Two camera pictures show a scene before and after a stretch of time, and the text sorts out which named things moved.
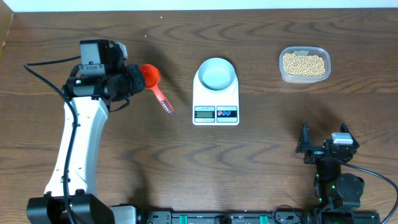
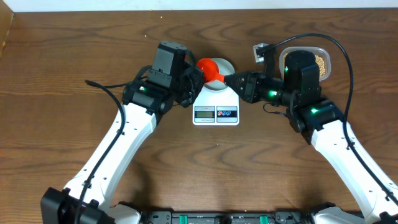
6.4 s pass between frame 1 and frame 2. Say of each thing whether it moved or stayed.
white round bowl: stayed
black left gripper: moved
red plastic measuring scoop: moved
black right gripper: moved
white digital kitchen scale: stayed
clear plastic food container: stayed
